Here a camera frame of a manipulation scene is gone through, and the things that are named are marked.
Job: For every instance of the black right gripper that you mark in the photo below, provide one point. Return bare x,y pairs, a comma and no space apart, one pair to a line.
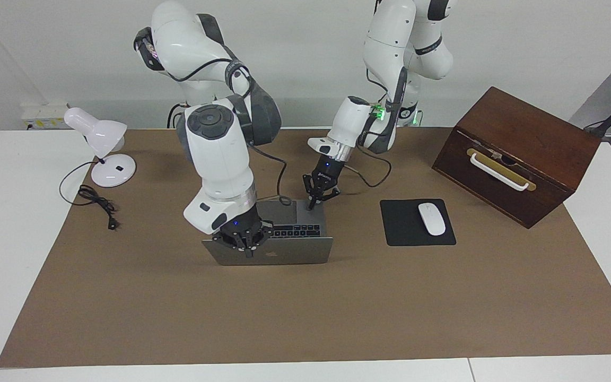
244,225

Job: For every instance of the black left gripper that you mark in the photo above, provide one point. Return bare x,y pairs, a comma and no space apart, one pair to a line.
328,172

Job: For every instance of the silver laptop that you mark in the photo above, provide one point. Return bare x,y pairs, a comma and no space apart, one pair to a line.
295,253

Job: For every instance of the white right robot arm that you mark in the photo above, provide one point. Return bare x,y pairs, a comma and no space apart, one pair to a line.
220,148

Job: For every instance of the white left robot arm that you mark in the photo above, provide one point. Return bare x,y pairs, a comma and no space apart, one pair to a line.
385,37

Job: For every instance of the black mouse pad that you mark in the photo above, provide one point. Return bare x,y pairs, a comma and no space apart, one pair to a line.
401,225

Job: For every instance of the brown table mat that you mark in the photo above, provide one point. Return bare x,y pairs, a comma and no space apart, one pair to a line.
305,313

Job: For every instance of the white computer mouse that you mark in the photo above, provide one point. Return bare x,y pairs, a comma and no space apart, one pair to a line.
431,218

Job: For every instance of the white desk lamp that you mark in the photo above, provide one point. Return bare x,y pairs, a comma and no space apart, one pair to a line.
101,132

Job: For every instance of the dark wooden box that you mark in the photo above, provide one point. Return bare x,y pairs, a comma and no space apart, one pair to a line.
539,138

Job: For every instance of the white wall power strip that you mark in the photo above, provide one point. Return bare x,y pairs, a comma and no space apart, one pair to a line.
43,119

